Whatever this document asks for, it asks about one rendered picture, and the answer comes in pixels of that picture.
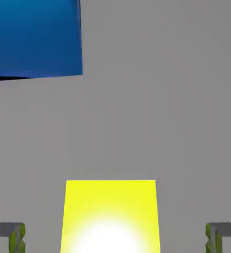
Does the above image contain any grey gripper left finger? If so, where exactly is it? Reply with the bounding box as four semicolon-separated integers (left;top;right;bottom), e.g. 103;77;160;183
0;222;26;253

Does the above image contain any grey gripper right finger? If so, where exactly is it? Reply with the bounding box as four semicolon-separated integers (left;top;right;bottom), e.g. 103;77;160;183
205;222;231;253

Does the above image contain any small yellow cube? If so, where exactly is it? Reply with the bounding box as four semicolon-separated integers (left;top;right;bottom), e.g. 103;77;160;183
60;179;161;253

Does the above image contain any large blue box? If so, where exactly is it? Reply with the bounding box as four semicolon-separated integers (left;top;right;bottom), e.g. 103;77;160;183
0;0;83;82

